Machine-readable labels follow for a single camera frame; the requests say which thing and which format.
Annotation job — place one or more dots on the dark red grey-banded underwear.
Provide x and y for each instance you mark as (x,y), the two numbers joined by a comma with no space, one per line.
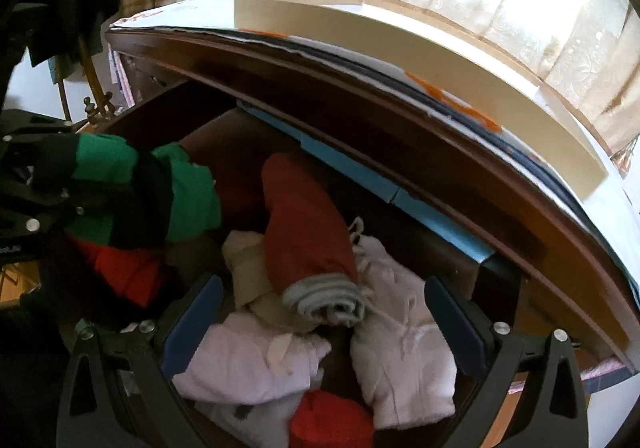
(305,228)

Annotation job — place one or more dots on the small red garment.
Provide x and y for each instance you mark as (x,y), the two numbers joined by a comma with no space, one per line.
(325,420)

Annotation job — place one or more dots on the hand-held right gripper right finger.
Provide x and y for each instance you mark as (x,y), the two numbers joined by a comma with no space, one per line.
(460,328)

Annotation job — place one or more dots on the beige cardboard box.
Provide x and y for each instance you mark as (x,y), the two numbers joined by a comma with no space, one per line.
(400,38)

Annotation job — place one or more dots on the wooden drawer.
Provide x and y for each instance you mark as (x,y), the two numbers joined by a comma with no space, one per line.
(210,128)

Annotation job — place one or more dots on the dark wooden dresser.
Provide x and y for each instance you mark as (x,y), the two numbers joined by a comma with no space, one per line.
(350,93)

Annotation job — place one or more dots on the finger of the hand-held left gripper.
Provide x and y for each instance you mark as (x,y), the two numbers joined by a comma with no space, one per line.
(35,127)
(50,210)

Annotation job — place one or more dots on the pale pink fleece garment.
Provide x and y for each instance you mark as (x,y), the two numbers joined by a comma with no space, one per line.
(240,358)

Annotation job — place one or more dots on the pink patterned fabric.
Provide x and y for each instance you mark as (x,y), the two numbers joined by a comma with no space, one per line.
(605,369)

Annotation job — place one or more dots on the green black striped garment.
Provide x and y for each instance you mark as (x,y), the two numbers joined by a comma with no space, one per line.
(192,198)

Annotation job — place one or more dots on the blue drawer liner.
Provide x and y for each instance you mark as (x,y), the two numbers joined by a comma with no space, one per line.
(350,168)

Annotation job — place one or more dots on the white cloth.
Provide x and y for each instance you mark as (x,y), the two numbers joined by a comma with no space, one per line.
(240,425)

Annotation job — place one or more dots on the bright red garment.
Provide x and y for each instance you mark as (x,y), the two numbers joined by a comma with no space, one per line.
(125,273)

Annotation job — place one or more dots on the wooden coat rack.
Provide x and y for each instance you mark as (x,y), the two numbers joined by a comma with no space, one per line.
(95,78)

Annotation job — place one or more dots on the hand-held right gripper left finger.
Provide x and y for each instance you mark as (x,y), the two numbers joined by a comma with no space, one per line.
(192,328)

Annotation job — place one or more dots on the beige knit garment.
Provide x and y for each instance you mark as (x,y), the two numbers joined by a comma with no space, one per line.
(245,263)

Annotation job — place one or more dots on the white fleece garment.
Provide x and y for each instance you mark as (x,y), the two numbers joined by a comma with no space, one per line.
(400,363)

